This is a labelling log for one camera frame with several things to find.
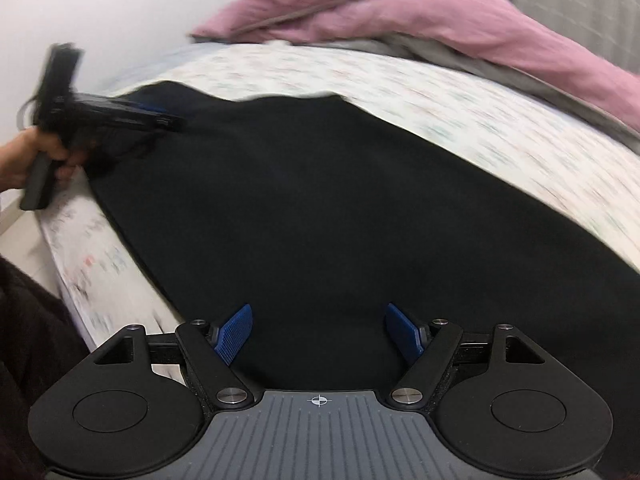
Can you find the black pants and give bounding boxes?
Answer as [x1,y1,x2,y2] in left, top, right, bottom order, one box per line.
[85,82,639,474]

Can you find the person left hand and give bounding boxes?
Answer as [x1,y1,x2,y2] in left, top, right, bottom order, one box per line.
[0,127,89,194]

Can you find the dark fuzzy robe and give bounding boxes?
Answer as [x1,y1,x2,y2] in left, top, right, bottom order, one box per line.
[1,259,88,479]

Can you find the floral bed sheet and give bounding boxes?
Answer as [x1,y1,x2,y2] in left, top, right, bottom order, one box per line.
[38,42,639,348]

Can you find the pink duvet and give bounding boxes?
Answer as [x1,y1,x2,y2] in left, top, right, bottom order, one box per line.
[192,0,639,129]

